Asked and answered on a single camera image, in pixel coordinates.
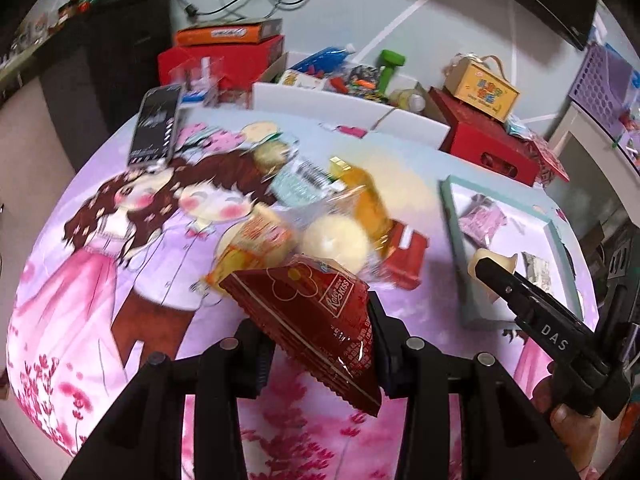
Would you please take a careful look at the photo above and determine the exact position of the yellow clear snack packet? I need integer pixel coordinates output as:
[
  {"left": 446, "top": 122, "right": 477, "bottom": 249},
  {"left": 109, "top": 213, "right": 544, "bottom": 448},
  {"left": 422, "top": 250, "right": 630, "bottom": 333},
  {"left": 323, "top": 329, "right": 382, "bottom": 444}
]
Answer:
[{"left": 327, "top": 157, "right": 393, "bottom": 256}]

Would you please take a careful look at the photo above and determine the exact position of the red gift box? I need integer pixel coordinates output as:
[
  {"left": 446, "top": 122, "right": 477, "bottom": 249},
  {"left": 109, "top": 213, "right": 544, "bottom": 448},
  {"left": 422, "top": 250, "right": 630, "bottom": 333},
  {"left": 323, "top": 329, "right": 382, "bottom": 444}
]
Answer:
[{"left": 427, "top": 87, "right": 548, "bottom": 188}]

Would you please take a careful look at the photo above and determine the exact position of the cream bun clear packet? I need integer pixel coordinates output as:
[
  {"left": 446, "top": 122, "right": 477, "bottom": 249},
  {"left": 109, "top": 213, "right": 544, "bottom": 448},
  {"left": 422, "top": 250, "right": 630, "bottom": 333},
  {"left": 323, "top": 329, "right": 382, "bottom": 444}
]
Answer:
[{"left": 300, "top": 212, "right": 371, "bottom": 276}]

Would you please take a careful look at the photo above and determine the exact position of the blue water bottle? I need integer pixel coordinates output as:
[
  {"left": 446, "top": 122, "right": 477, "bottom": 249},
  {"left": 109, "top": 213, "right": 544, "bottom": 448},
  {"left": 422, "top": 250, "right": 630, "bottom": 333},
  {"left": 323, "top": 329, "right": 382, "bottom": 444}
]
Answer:
[{"left": 290, "top": 42, "right": 357, "bottom": 76}]

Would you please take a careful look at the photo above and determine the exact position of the clear plastic box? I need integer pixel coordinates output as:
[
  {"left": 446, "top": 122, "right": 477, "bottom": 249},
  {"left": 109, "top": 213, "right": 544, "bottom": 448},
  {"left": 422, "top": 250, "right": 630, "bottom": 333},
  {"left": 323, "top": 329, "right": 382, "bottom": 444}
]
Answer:
[{"left": 170, "top": 57, "right": 226, "bottom": 106}]

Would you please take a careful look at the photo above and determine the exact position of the small grey printed packet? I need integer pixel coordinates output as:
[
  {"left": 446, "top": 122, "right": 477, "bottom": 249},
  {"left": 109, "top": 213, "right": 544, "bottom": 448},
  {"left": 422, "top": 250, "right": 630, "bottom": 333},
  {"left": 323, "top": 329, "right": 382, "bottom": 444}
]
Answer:
[{"left": 522, "top": 252, "right": 553, "bottom": 286}]

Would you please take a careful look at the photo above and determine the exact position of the red patterned lid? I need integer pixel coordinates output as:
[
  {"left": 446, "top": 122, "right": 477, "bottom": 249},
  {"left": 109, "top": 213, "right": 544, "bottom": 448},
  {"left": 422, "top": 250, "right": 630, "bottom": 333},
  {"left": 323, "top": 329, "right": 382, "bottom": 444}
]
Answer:
[{"left": 520, "top": 130, "right": 571, "bottom": 186}]

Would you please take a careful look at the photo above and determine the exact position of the teal-edged white tray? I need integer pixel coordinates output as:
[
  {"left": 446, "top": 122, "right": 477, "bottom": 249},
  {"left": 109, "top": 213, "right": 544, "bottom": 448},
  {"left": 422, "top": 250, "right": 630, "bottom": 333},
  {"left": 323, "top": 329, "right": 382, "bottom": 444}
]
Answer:
[{"left": 440, "top": 175, "right": 583, "bottom": 331}]

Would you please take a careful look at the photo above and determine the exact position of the mint green barcode packet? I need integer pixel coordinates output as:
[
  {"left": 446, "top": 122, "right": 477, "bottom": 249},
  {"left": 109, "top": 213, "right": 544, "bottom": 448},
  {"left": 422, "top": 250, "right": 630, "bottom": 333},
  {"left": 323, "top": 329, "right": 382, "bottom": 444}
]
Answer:
[{"left": 272, "top": 157, "right": 346, "bottom": 206}]

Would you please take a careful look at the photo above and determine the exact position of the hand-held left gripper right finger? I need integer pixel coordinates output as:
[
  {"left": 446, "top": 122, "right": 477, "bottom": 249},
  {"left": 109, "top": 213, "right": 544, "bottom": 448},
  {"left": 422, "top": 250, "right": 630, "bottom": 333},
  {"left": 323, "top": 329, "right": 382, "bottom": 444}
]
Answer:
[{"left": 367, "top": 290, "right": 583, "bottom": 480}]

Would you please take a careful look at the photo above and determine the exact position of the green dumbbell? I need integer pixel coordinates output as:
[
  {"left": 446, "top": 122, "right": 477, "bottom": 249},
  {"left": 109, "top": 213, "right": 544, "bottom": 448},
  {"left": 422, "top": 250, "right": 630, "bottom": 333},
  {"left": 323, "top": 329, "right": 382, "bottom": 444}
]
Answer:
[{"left": 375, "top": 49, "right": 407, "bottom": 93}]

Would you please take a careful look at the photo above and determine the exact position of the cream jelly cup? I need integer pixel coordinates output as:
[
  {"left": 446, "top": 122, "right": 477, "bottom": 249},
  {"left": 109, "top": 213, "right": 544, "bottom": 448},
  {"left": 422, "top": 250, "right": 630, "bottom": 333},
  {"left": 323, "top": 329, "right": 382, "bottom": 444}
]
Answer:
[{"left": 467, "top": 247, "right": 518, "bottom": 301}]

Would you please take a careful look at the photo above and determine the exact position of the olive round pastry packet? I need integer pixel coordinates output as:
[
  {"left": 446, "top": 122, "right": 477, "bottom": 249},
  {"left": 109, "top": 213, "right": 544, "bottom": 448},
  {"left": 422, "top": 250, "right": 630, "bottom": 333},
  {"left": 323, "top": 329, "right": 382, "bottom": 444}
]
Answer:
[{"left": 252, "top": 140, "right": 293, "bottom": 171}]

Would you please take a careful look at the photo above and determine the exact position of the yellow gift box with handle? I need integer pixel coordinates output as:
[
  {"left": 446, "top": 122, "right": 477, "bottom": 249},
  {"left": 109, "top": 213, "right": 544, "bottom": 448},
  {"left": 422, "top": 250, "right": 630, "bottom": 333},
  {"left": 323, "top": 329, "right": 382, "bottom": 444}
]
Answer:
[{"left": 442, "top": 52, "right": 521, "bottom": 123}]

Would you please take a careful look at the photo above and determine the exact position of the pink snack packet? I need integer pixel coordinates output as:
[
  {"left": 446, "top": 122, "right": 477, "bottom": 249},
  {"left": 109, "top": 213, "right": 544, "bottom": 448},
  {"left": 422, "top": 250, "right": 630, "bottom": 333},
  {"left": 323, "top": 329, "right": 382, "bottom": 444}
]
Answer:
[{"left": 457, "top": 195, "right": 508, "bottom": 243}]

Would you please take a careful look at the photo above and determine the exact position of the purple plastic basket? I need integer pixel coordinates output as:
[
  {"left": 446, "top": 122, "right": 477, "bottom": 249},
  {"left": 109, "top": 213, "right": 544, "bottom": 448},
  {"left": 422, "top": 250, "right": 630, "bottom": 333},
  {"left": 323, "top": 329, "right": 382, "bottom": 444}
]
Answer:
[{"left": 567, "top": 40, "right": 640, "bottom": 131}]

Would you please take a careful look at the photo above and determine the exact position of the dark red wafer packet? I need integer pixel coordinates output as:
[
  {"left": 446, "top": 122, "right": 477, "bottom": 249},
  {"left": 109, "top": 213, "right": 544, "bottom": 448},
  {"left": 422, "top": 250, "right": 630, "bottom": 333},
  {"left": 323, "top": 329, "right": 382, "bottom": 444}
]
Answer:
[{"left": 380, "top": 220, "right": 431, "bottom": 291}]

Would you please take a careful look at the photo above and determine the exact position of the person's right hand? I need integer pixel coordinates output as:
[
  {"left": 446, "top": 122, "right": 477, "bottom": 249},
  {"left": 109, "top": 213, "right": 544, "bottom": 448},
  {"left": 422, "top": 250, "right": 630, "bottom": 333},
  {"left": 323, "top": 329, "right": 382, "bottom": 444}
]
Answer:
[{"left": 547, "top": 401, "right": 602, "bottom": 472}]

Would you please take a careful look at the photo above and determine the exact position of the light blue tissue pack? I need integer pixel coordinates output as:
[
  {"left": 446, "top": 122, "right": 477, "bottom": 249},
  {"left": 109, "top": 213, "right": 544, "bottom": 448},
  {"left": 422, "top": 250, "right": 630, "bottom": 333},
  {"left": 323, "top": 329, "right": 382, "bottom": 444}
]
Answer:
[{"left": 505, "top": 115, "right": 538, "bottom": 138}]

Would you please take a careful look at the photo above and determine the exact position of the colourful patterned pouch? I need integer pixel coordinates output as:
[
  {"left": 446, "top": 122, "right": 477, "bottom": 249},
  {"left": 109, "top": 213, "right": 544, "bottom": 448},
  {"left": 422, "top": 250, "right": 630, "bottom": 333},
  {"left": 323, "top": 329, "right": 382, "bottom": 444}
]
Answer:
[{"left": 327, "top": 62, "right": 391, "bottom": 103}]

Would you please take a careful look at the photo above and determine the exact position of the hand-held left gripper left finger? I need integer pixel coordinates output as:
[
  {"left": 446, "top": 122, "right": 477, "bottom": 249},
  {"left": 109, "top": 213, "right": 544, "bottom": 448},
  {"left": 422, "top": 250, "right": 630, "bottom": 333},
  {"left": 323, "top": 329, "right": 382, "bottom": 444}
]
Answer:
[{"left": 65, "top": 317, "right": 276, "bottom": 480}]

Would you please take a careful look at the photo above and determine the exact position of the clear round ball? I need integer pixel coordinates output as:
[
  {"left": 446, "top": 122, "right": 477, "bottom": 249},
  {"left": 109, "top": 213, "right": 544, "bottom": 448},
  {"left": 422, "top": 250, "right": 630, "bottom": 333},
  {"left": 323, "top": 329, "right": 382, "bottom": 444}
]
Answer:
[{"left": 390, "top": 87, "right": 428, "bottom": 111}]

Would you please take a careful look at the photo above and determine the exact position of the yellow white card tin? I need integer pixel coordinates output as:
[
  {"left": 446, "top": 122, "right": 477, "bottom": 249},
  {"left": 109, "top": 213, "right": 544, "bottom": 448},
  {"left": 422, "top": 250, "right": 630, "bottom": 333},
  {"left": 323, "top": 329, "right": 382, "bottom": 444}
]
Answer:
[{"left": 275, "top": 69, "right": 326, "bottom": 92}]

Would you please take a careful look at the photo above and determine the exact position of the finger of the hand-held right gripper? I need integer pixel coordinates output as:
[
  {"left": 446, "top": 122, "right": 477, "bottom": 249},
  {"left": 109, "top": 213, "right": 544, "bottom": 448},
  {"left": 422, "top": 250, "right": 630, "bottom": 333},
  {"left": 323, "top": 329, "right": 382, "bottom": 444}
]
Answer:
[{"left": 474, "top": 259, "right": 627, "bottom": 422}]

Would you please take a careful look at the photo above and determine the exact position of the black cabinet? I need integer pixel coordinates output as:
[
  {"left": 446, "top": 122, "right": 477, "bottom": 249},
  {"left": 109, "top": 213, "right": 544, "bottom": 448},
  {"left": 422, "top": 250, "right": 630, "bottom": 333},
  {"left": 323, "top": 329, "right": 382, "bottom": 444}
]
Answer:
[{"left": 40, "top": 0, "right": 176, "bottom": 136}]

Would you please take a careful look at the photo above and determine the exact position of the black phone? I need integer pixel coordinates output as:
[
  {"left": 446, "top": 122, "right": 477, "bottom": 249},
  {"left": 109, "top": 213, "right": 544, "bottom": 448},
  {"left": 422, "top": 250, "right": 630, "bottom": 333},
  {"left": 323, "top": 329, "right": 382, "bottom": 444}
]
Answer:
[{"left": 127, "top": 84, "right": 185, "bottom": 167}]

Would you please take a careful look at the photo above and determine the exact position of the orange snack packet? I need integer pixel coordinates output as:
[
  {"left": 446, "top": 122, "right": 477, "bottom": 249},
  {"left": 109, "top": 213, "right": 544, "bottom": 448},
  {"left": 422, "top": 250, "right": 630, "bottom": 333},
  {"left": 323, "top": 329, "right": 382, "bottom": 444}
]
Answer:
[{"left": 205, "top": 205, "right": 296, "bottom": 296}]

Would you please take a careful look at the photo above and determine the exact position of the orange flat box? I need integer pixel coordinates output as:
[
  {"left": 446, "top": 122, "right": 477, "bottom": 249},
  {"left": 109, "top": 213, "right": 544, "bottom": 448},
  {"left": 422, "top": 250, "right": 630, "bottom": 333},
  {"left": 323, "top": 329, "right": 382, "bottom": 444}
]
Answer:
[{"left": 174, "top": 17, "right": 283, "bottom": 46}]

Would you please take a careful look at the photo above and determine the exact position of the white cardboard box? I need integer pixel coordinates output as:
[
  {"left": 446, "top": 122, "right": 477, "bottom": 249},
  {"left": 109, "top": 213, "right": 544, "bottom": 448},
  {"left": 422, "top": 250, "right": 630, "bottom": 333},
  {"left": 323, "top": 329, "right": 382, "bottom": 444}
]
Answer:
[{"left": 250, "top": 50, "right": 451, "bottom": 153}]

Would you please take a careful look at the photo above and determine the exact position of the blue white small box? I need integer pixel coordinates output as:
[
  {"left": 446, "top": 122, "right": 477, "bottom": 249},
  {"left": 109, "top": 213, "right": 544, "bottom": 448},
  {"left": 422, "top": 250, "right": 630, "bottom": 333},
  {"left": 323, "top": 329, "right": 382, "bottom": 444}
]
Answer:
[{"left": 177, "top": 87, "right": 211, "bottom": 108}]

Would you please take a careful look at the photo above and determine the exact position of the white shelf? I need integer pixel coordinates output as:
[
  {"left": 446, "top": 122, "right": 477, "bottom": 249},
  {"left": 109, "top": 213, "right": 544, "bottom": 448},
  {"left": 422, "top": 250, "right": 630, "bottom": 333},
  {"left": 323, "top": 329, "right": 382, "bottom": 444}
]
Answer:
[{"left": 545, "top": 100, "right": 640, "bottom": 241}]

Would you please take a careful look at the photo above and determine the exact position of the red flat box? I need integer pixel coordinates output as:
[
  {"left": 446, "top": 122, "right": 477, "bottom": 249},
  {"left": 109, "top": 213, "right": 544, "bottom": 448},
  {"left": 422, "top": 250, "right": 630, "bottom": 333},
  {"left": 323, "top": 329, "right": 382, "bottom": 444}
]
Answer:
[{"left": 157, "top": 35, "right": 286, "bottom": 93}]

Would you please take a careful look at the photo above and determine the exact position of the red heart print snack packet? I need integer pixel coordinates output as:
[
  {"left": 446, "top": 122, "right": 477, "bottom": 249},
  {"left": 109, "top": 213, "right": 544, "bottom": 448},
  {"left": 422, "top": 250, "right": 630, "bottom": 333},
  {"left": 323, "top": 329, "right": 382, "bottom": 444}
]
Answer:
[{"left": 220, "top": 255, "right": 383, "bottom": 418}]

